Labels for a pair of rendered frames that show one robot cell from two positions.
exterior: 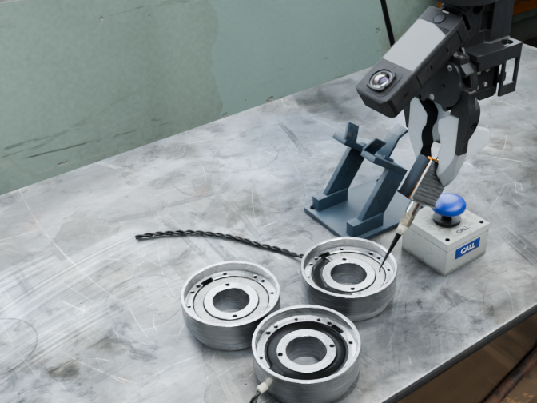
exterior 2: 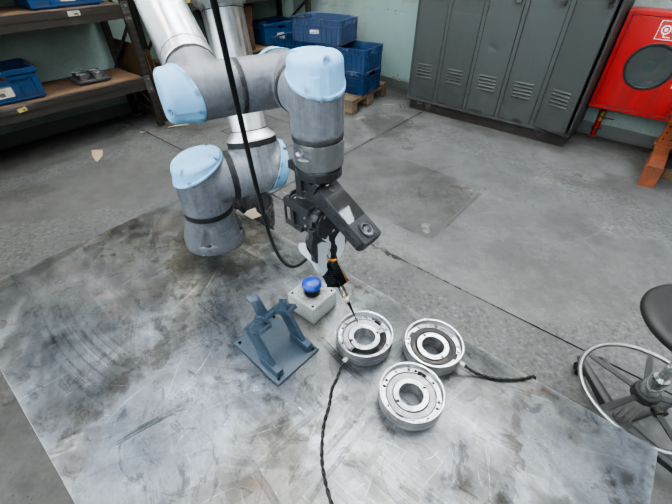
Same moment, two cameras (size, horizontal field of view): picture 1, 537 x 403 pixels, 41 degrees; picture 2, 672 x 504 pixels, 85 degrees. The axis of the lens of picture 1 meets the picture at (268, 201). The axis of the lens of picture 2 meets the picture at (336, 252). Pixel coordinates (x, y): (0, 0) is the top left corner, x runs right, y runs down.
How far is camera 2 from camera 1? 0.84 m
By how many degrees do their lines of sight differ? 80
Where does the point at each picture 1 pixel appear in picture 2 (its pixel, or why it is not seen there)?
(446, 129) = (339, 238)
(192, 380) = (465, 411)
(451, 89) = not seen: hidden behind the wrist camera
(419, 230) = (322, 304)
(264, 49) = not seen: outside the picture
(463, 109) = not seen: hidden behind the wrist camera
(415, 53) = (352, 207)
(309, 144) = (170, 404)
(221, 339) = (441, 392)
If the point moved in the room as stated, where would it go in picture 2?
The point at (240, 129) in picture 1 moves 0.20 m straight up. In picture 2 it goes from (122, 485) to (52, 419)
